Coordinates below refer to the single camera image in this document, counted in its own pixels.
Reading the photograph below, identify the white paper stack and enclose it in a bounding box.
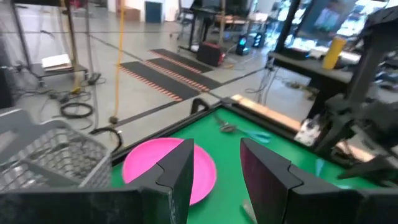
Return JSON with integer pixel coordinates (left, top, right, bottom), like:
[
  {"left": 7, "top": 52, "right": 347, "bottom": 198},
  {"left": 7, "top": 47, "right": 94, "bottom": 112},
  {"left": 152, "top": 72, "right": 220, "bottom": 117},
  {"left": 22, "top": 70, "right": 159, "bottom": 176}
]
[{"left": 41, "top": 54, "right": 73, "bottom": 72}]

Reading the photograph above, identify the green table mat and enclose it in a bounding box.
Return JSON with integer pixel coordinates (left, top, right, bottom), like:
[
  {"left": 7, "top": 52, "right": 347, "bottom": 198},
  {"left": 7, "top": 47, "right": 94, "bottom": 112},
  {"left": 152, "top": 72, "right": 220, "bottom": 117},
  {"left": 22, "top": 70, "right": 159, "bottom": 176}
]
[{"left": 110, "top": 107, "right": 383, "bottom": 224}]

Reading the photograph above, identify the blue-handled fork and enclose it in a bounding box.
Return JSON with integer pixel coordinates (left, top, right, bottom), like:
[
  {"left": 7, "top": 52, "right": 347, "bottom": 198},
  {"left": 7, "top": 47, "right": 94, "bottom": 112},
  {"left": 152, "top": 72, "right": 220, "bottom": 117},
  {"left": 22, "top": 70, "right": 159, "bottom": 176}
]
[{"left": 213, "top": 115, "right": 269, "bottom": 144}]

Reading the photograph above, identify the black desk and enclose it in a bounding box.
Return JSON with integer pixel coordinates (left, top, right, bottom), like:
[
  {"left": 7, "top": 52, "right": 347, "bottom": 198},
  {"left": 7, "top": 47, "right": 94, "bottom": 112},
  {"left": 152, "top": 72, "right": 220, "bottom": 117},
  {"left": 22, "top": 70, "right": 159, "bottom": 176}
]
[{"left": 269, "top": 49, "right": 352, "bottom": 94}]

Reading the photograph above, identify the black cable loop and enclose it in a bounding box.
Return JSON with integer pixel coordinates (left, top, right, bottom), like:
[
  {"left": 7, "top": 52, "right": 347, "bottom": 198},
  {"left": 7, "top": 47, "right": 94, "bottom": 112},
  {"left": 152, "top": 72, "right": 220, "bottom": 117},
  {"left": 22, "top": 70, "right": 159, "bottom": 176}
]
[{"left": 89, "top": 126, "right": 124, "bottom": 154}]

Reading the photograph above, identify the grey wire cutlery basket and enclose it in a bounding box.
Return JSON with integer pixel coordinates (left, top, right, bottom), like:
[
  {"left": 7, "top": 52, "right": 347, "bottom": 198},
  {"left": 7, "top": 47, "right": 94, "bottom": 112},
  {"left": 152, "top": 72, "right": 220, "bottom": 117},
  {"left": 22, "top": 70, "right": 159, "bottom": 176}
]
[{"left": 0, "top": 108, "right": 113, "bottom": 192}]

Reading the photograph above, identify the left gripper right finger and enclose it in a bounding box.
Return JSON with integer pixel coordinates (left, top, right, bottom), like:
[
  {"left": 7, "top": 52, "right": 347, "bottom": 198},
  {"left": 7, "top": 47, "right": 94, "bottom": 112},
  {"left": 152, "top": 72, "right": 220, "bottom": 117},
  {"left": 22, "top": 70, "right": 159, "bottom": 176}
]
[{"left": 239, "top": 138, "right": 398, "bottom": 224}]

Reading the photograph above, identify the striped-edge black floor mat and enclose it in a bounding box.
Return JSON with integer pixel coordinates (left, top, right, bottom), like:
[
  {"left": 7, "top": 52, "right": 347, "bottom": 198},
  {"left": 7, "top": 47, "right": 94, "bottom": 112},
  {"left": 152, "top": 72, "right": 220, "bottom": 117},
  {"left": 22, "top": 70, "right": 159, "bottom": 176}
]
[
  {"left": 145, "top": 57, "right": 223, "bottom": 93},
  {"left": 150, "top": 48, "right": 215, "bottom": 74},
  {"left": 118, "top": 60, "right": 201, "bottom": 103}
]

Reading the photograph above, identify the coiled black cable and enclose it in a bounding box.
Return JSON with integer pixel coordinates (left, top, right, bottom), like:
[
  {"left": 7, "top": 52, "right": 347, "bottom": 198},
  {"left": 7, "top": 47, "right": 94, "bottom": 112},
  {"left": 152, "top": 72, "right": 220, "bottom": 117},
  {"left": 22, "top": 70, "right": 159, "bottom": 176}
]
[{"left": 58, "top": 101, "right": 95, "bottom": 119}]

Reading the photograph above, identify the yellow hanging cable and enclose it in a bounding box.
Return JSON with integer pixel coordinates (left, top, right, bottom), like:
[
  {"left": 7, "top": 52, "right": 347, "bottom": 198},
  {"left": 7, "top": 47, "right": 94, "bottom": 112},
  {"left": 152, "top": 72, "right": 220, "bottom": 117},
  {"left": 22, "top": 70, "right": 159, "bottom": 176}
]
[
  {"left": 60, "top": 0, "right": 82, "bottom": 94},
  {"left": 108, "top": 0, "right": 126, "bottom": 125}
]

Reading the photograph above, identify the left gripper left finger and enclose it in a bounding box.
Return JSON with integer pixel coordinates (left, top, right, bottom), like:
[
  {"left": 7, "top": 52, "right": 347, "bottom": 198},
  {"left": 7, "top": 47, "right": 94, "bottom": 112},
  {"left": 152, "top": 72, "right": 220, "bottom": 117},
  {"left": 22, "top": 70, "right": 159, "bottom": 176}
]
[{"left": 0, "top": 138, "right": 195, "bottom": 224}]

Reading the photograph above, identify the lit computer tower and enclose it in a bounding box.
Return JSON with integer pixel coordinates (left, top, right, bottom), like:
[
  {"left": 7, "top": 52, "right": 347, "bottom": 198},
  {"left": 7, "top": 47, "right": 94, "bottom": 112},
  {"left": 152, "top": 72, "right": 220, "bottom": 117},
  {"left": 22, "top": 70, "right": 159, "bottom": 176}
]
[
  {"left": 236, "top": 34, "right": 249, "bottom": 57},
  {"left": 253, "top": 30, "right": 265, "bottom": 49}
]

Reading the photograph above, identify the red black toolbox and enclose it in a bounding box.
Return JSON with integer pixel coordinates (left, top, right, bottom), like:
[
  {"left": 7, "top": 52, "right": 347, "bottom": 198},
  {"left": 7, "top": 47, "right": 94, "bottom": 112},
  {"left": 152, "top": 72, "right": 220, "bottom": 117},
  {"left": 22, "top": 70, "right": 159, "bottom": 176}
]
[{"left": 196, "top": 42, "right": 226, "bottom": 68}]

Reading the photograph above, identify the yellow cylinder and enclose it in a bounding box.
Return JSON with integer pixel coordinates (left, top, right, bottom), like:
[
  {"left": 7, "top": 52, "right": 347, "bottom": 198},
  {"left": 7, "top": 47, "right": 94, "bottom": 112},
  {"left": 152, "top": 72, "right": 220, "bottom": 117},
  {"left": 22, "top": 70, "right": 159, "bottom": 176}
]
[{"left": 322, "top": 36, "right": 348, "bottom": 71}]

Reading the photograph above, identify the black wheeled cart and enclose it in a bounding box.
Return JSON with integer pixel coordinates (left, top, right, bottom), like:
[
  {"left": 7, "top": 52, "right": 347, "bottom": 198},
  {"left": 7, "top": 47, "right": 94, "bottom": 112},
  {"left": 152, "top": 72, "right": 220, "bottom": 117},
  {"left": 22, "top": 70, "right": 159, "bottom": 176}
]
[{"left": 9, "top": 0, "right": 91, "bottom": 88}]

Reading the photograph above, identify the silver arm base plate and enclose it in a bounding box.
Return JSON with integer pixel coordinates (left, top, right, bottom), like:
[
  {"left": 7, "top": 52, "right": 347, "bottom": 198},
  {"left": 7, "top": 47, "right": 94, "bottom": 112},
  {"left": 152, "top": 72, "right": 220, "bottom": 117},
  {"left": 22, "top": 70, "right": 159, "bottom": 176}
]
[{"left": 294, "top": 114, "right": 323, "bottom": 147}]

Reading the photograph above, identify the black arched frame handle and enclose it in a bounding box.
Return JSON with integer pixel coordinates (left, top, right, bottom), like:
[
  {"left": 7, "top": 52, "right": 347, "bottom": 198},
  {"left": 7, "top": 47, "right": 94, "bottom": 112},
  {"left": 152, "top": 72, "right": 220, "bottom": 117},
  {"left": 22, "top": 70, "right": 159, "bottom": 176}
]
[{"left": 190, "top": 98, "right": 210, "bottom": 115}]

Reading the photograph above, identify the pink plastic plate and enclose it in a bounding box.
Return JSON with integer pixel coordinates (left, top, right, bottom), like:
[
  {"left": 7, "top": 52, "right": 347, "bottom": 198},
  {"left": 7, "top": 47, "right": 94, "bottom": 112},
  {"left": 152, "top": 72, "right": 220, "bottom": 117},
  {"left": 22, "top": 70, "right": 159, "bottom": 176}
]
[{"left": 121, "top": 137, "right": 218, "bottom": 207}]

